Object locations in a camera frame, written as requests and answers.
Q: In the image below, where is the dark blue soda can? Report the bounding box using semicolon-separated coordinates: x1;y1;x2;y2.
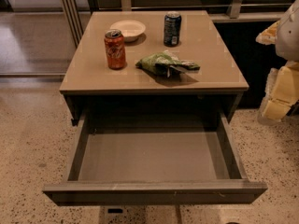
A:
164;11;181;47

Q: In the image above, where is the green jalapeno chip bag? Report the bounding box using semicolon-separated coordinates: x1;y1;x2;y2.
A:
135;50;200;77

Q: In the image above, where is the open grey top drawer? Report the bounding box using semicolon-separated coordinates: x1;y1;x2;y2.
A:
43;111;267;205

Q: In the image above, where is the orange soda can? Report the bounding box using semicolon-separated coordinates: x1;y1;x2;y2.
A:
104;29;126;70

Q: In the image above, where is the metal railing frame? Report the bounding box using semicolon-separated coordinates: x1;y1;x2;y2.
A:
63;0;295;40

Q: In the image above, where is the white bowl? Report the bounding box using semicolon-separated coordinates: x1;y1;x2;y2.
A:
110;20;146;42

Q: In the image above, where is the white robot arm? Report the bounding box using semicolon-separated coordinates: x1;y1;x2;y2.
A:
256;0;299;124

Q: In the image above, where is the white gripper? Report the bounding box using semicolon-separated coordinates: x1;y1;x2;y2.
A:
256;21;299;121

